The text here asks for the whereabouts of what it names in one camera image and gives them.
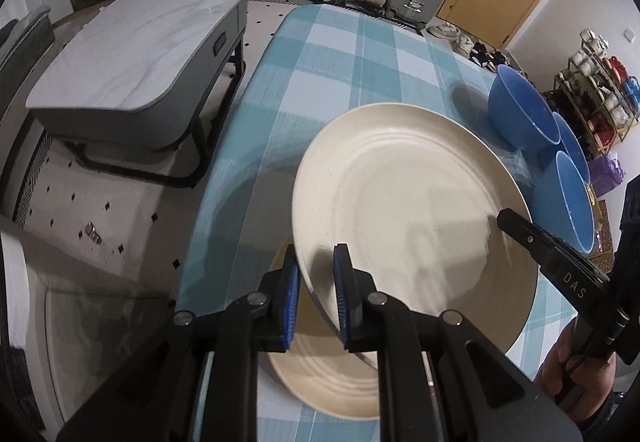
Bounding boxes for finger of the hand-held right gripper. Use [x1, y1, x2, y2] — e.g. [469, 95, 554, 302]
[496, 208, 612, 303]

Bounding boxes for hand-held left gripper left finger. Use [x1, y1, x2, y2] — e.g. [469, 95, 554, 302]
[55, 244, 301, 442]

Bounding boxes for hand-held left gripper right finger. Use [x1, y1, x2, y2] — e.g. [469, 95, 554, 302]
[334, 244, 585, 442]

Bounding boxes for blue bowl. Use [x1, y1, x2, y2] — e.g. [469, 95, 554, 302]
[531, 151, 597, 257]
[487, 64, 562, 151]
[540, 112, 592, 185]

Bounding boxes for large cream plate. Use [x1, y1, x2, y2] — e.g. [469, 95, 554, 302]
[291, 102, 540, 370]

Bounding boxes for person's right hand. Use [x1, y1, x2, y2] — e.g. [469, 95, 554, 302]
[532, 322, 617, 423]

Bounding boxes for brown patterned board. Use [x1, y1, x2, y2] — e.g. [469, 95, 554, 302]
[587, 222, 617, 273]

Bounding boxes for purple plastic bag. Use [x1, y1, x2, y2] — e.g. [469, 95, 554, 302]
[587, 153, 627, 197]

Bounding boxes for wooden shoe rack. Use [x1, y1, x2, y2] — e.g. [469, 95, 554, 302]
[552, 29, 640, 157]

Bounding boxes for shoes on rack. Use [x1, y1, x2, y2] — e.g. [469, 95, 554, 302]
[560, 32, 640, 153]

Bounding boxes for white padded seat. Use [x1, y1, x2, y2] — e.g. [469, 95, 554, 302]
[0, 217, 173, 442]

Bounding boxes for teal checked tablecloth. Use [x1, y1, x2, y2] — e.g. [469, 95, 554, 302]
[177, 4, 581, 442]

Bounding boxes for row of shoes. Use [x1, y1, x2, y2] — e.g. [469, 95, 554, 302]
[425, 22, 526, 72]

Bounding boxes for marble coffee table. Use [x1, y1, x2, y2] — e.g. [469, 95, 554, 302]
[25, 0, 252, 189]

